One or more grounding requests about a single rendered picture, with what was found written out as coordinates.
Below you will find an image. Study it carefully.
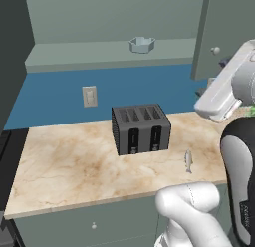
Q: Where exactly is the pale grey tupperware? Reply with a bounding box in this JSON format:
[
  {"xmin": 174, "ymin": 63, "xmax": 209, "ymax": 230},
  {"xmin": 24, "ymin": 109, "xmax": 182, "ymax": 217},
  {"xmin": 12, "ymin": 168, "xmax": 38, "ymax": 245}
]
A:
[{"xmin": 127, "ymin": 35, "xmax": 156, "ymax": 55}]

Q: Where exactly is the grey-green wall cabinet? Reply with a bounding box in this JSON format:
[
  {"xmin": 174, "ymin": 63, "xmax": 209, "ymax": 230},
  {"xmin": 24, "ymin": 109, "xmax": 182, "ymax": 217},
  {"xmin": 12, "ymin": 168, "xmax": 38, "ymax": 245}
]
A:
[{"xmin": 23, "ymin": 0, "xmax": 207, "ymax": 74}]

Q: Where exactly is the black hob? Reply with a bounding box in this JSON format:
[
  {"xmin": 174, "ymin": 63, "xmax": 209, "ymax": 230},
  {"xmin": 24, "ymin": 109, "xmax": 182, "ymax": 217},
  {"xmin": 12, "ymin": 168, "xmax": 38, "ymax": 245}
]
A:
[{"xmin": 0, "ymin": 127, "xmax": 30, "ymax": 212}]

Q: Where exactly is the beige wall switch plate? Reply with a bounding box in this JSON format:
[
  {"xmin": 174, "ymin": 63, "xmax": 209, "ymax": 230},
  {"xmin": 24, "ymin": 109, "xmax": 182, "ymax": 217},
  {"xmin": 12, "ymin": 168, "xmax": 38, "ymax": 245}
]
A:
[{"xmin": 82, "ymin": 85, "xmax": 99, "ymax": 109}]

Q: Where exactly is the grey-green cabinet door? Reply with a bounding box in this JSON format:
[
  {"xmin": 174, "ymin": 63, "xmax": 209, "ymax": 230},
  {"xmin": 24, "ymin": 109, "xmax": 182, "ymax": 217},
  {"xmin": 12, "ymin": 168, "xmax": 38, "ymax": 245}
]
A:
[{"xmin": 190, "ymin": 0, "xmax": 255, "ymax": 82}]

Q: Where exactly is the dark blue object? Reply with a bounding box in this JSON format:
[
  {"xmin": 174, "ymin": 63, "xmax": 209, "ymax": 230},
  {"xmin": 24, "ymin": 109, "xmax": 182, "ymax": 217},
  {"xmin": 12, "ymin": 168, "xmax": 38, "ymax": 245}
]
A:
[{"xmin": 218, "ymin": 57, "xmax": 233, "ymax": 68}]

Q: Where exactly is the grey-green drawer front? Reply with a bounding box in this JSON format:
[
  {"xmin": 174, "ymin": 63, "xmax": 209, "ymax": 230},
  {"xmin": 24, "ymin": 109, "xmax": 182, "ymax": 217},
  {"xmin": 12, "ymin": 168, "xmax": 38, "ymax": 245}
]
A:
[{"xmin": 12, "ymin": 193, "xmax": 161, "ymax": 247}]

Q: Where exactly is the dark grey four-slot toaster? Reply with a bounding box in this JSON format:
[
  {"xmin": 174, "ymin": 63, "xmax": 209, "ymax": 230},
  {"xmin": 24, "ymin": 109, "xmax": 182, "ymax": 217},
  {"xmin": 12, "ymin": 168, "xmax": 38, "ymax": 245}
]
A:
[{"xmin": 111, "ymin": 103, "xmax": 172, "ymax": 156}]

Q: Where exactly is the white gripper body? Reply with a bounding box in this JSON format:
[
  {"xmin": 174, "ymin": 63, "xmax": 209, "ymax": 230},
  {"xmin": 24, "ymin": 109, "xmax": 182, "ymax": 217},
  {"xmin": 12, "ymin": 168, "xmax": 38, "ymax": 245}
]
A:
[{"xmin": 193, "ymin": 39, "xmax": 255, "ymax": 123}]

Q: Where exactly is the dark grey cabinet door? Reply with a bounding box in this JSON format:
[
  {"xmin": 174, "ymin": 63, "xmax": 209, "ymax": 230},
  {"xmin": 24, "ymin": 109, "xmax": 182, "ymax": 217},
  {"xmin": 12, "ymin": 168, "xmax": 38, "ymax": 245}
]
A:
[{"xmin": 0, "ymin": 0, "xmax": 36, "ymax": 133}]

